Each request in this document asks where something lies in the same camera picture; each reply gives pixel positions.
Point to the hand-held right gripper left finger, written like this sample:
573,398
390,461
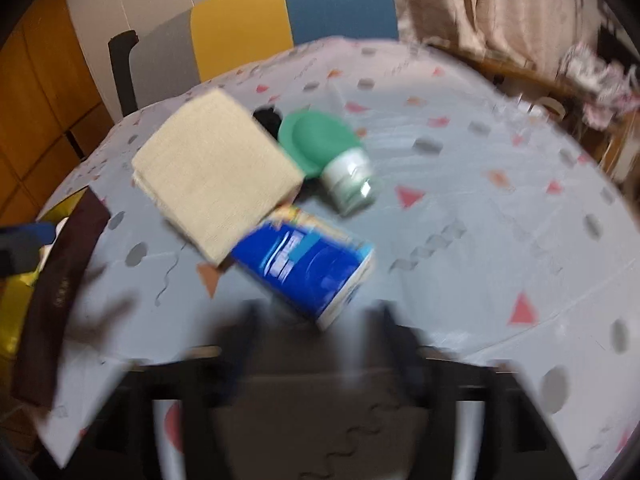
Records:
239,360

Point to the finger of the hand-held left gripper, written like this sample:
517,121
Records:
25,247

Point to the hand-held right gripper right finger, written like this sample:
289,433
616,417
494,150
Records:
400,365

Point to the brown box with gold lining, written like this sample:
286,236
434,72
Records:
60,290

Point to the blue cardboard box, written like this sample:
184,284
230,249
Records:
305,265

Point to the beige cloth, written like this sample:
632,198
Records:
215,175

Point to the white jar with green label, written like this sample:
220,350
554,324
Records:
350,180

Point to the black sock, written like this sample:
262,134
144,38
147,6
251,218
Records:
267,120

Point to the patterned plastic tablecloth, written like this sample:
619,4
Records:
475,240

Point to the orange wooden cabinet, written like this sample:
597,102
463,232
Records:
40,100

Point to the grey yellow blue chair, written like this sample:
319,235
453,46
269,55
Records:
240,35

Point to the wooden side table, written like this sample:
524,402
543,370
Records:
520,77

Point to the pile of pink white clothes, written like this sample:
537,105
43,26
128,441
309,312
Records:
600,85

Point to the beige patterned curtain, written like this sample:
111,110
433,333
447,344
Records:
500,10

